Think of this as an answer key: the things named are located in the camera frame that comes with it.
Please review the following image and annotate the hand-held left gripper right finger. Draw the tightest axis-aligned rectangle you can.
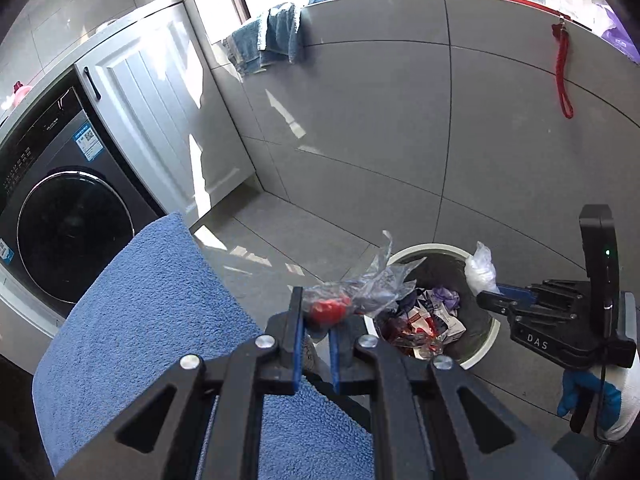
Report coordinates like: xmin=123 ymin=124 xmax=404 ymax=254
xmin=328 ymin=312 xmax=581 ymax=480

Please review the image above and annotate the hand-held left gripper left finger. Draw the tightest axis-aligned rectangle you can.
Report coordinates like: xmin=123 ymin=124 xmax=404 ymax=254
xmin=57 ymin=286 xmax=307 ymax=480

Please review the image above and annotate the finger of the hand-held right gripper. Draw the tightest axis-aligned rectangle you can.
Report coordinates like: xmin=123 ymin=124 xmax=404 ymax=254
xmin=497 ymin=280 xmax=587 ymax=307
xmin=476 ymin=291 xmax=578 ymax=324

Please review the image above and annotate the white translucent plastic bag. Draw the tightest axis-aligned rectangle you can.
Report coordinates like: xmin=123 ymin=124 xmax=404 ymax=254
xmin=463 ymin=241 xmax=499 ymax=294

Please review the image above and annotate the white round trash bin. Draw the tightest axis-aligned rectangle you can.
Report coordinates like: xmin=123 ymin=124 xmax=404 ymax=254
xmin=371 ymin=243 xmax=502 ymax=369

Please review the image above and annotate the small purple packet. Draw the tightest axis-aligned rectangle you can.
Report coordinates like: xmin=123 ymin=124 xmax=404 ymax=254
xmin=429 ymin=287 xmax=462 ymax=312

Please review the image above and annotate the white red carton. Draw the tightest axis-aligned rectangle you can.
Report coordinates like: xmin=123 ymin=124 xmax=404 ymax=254
xmin=400 ymin=304 xmax=467 ymax=346

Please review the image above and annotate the small red foil wrapper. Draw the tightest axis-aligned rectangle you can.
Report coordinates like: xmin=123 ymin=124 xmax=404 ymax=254
xmin=379 ymin=317 xmax=447 ymax=359

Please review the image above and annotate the clear crinkled plastic wrapper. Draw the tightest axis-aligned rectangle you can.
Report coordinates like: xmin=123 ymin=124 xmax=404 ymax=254
xmin=304 ymin=230 xmax=427 ymax=319

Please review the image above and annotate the person's right hand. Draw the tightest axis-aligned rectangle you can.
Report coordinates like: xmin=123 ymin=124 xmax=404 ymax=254
xmin=557 ymin=359 xmax=640 ymax=443

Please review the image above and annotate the blue terry towel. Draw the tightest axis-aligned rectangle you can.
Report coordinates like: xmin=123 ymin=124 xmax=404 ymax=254
xmin=32 ymin=211 xmax=377 ymax=480

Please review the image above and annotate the purple bag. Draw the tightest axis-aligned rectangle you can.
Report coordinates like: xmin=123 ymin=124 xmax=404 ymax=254
xmin=599 ymin=6 xmax=640 ymax=64

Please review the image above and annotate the grey front-load washing machine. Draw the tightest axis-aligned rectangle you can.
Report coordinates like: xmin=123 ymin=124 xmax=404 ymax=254
xmin=0 ymin=85 xmax=169 ymax=357

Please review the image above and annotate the white laundry cabinet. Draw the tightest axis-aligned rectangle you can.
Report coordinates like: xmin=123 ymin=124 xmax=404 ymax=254
xmin=0 ymin=0 xmax=261 ymax=217

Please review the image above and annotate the dark blue towel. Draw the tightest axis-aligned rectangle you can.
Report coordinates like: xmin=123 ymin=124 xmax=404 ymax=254
xmin=257 ymin=2 xmax=302 ymax=67

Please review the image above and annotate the red rope loop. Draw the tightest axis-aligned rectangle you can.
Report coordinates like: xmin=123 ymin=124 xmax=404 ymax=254
xmin=551 ymin=14 xmax=575 ymax=119

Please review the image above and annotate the black cabinet handle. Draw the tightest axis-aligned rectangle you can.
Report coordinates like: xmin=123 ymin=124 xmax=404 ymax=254
xmin=82 ymin=66 xmax=103 ymax=102

